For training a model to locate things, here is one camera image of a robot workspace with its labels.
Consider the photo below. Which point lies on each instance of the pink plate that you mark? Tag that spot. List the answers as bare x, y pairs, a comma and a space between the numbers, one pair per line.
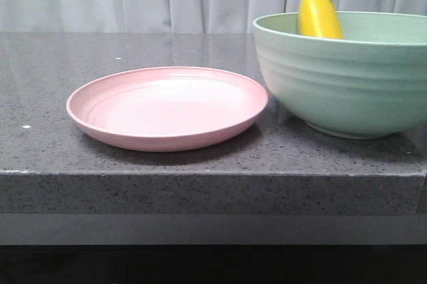
163, 109

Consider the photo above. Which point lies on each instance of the green bowl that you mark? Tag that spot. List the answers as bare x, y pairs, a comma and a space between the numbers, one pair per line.
369, 84

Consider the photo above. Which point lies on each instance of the yellow banana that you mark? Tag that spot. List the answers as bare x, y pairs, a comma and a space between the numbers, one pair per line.
317, 18

